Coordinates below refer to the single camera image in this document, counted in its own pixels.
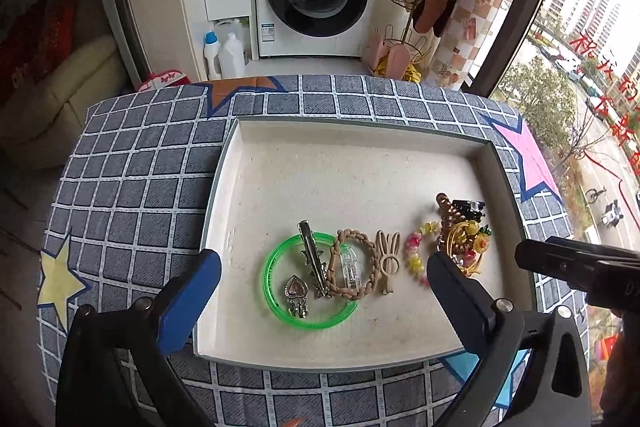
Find white bottle with blue cap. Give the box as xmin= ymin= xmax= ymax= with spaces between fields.
xmin=203 ymin=32 xmax=222 ymax=80

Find black hair clip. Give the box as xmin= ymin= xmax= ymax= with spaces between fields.
xmin=452 ymin=199 xmax=487 ymax=224

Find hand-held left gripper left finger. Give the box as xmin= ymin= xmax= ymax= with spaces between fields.
xmin=57 ymin=248 xmax=223 ymax=427

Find silver heart dangle brooch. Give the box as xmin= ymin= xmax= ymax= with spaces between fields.
xmin=282 ymin=274 xmax=312 ymax=319

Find red cushion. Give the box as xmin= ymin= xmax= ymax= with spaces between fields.
xmin=0 ymin=0 xmax=79 ymax=108

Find cream sofa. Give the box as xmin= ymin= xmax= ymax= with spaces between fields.
xmin=0 ymin=34 xmax=127 ymax=168

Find red white slipper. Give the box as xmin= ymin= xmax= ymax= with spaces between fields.
xmin=136 ymin=69 xmax=194 ymax=94

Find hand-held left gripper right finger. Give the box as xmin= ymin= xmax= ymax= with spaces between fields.
xmin=426 ymin=251 xmax=593 ymax=427

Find white plastic jug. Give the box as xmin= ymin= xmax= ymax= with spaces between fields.
xmin=219 ymin=33 xmax=247 ymax=79

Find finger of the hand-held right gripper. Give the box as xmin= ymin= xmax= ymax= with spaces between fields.
xmin=514 ymin=235 xmax=640 ymax=309

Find gold wire shoe rack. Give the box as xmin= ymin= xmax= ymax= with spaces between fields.
xmin=369 ymin=0 xmax=442 ymax=82

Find green plastic bangle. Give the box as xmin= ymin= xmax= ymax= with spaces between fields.
xmin=263 ymin=231 xmax=365 ymax=331

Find pink checked curtain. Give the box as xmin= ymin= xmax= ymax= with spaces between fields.
xmin=434 ymin=0 xmax=504 ymax=90

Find white shallow cardboard tray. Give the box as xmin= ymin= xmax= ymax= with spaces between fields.
xmin=192 ymin=116 xmax=542 ymax=373

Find grey checked star tablecloth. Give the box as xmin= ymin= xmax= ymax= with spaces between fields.
xmin=37 ymin=74 xmax=588 ymax=427

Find pink slippers pair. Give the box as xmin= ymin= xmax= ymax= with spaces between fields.
xmin=366 ymin=32 xmax=414 ymax=80

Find pink yellow beaded bracelet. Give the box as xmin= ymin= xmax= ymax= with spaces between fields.
xmin=405 ymin=220 xmax=442 ymax=289

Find beige rabbit hair clip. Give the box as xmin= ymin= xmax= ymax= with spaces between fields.
xmin=373 ymin=230 xmax=402 ymax=296

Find yellow fruit charm hair tie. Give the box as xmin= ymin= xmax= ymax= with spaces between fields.
xmin=439 ymin=222 xmax=494 ymax=279

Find beige braided rope bracelet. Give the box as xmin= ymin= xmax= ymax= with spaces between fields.
xmin=324 ymin=229 xmax=378 ymax=300

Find brown spiral hair tie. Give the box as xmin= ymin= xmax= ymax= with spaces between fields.
xmin=434 ymin=192 xmax=469 ymax=259

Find red window stickers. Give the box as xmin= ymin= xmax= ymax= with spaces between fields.
xmin=567 ymin=26 xmax=640 ymax=180

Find silver star hair clip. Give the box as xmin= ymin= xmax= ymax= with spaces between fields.
xmin=298 ymin=220 xmax=334 ymax=301

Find brown slippers pair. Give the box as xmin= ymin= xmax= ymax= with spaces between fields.
xmin=414 ymin=0 xmax=459 ymax=39

